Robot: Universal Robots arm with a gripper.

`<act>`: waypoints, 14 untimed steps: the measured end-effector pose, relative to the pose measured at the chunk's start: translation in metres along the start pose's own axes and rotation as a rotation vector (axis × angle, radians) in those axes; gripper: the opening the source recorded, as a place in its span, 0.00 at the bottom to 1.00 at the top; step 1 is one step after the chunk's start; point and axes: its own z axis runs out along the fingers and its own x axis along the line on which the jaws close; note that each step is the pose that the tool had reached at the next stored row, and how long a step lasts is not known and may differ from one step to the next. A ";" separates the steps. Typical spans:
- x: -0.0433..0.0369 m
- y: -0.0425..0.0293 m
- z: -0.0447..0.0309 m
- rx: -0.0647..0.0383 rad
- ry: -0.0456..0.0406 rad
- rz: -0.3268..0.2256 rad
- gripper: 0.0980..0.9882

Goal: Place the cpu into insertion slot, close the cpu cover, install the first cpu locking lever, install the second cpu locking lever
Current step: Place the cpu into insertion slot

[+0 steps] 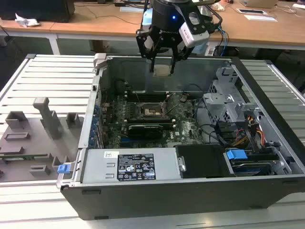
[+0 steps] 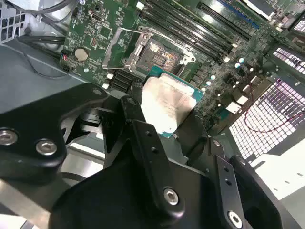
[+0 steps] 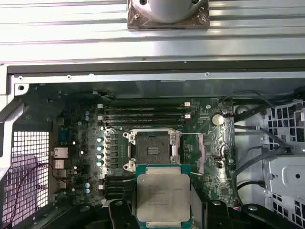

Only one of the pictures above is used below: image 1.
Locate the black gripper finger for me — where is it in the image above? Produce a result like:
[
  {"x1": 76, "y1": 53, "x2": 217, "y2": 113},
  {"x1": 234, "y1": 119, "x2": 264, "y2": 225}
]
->
[
  {"x1": 135, "y1": 26, "x2": 158, "y2": 73},
  {"x1": 170, "y1": 44, "x2": 195, "y2": 74}
]

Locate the silver CPU chip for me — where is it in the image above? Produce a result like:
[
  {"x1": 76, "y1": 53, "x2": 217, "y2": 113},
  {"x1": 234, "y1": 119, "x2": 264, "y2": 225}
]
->
[{"x1": 153, "y1": 64, "x2": 173, "y2": 77}]

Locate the black RAM slot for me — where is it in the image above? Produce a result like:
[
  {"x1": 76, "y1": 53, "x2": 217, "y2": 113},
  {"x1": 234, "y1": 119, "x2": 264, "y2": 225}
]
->
[
  {"x1": 126, "y1": 97, "x2": 170, "y2": 101},
  {"x1": 126, "y1": 93, "x2": 170, "y2": 97},
  {"x1": 126, "y1": 95, "x2": 170, "y2": 99},
  {"x1": 126, "y1": 99, "x2": 170, "y2": 103},
  {"x1": 123, "y1": 118, "x2": 176, "y2": 123},
  {"x1": 123, "y1": 121, "x2": 177, "y2": 127}
]

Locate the CPU socket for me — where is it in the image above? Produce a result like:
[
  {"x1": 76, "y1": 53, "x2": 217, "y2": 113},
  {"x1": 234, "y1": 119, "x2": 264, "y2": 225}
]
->
[{"x1": 137, "y1": 101, "x2": 167, "y2": 120}]

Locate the white paper sheet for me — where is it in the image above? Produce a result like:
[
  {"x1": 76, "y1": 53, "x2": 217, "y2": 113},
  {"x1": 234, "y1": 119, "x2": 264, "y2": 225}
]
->
[
  {"x1": 120, "y1": 6, "x2": 143, "y2": 13},
  {"x1": 244, "y1": 14, "x2": 278, "y2": 22}
]

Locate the grey case release latch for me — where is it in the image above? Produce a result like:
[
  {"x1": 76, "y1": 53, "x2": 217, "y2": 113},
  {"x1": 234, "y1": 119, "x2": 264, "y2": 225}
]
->
[{"x1": 92, "y1": 52, "x2": 107, "y2": 74}]

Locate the wooden desk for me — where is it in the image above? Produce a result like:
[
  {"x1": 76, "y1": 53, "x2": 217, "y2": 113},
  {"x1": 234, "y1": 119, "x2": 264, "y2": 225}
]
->
[{"x1": 0, "y1": 0, "x2": 305, "y2": 56}]

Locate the white crumpled object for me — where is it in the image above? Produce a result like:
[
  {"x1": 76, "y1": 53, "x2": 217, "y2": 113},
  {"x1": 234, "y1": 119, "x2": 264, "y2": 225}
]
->
[{"x1": 213, "y1": 1, "x2": 226, "y2": 12}]

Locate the silver metal drive cage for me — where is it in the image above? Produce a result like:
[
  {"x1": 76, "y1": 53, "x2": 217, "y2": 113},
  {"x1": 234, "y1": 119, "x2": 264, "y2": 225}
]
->
[{"x1": 202, "y1": 66, "x2": 264, "y2": 127}]

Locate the green motherboard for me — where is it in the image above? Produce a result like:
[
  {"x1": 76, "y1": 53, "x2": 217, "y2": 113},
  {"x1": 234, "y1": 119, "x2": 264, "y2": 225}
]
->
[{"x1": 100, "y1": 93, "x2": 210, "y2": 150}]

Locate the black graphics card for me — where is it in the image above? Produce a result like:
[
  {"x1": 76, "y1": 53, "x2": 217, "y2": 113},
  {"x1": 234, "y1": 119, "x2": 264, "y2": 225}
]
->
[{"x1": 128, "y1": 124, "x2": 164, "y2": 140}]

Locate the white framed tablet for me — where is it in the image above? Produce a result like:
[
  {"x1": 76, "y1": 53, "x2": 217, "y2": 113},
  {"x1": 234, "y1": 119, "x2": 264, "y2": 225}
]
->
[{"x1": 236, "y1": 8, "x2": 266, "y2": 15}]

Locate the tan flat device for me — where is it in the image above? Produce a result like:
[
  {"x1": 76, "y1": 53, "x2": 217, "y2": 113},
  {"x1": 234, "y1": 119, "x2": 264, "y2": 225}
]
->
[{"x1": 240, "y1": 0, "x2": 278, "y2": 9}]

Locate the black plastic shroud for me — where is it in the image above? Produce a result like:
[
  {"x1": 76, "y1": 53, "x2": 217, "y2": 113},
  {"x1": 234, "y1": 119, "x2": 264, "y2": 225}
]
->
[{"x1": 176, "y1": 144, "x2": 230, "y2": 179}]

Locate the black box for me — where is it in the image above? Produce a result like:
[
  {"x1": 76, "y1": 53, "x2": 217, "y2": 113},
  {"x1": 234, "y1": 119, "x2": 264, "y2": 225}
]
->
[{"x1": 0, "y1": 0, "x2": 76, "y2": 23}]

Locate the hard disk in blue carrier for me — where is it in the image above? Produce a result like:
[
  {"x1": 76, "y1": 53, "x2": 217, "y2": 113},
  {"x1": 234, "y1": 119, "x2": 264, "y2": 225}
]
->
[{"x1": 226, "y1": 149, "x2": 272, "y2": 177}]

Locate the crumpled white paper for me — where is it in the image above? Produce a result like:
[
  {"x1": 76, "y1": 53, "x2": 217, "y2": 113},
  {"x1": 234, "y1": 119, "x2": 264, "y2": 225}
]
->
[{"x1": 14, "y1": 13, "x2": 41, "y2": 27}]

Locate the grey power supply unit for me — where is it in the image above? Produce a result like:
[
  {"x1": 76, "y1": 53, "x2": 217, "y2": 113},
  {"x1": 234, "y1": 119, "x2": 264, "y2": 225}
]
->
[{"x1": 81, "y1": 147, "x2": 186, "y2": 184}]

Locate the black grey PC case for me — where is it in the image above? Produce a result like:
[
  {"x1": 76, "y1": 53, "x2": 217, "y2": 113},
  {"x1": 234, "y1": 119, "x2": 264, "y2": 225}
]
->
[{"x1": 56, "y1": 53, "x2": 305, "y2": 221}]

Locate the grey parts rack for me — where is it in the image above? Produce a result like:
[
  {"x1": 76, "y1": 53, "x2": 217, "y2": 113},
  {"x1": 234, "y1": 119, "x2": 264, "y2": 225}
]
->
[{"x1": 0, "y1": 96, "x2": 84, "y2": 184}]

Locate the green RAM stick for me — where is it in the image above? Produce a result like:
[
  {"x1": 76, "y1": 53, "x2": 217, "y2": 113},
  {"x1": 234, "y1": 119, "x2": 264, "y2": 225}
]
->
[{"x1": 0, "y1": 154, "x2": 52, "y2": 159}]

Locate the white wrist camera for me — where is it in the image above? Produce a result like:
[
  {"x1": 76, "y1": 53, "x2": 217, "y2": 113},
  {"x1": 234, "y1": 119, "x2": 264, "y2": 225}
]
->
[{"x1": 178, "y1": 10, "x2": 210, "y2": 48}]

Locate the blue cable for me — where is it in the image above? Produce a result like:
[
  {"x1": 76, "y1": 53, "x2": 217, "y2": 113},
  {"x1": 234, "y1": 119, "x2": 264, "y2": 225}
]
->
[{"x1": 218, "y1": 23, "x2": 229, "y2": 57}]

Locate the orange yellow wire bundle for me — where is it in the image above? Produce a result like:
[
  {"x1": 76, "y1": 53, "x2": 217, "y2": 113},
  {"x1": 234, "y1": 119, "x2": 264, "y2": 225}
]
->
[{"x1": 234, "y1": 115, "x2": 267, "y2": 148}]

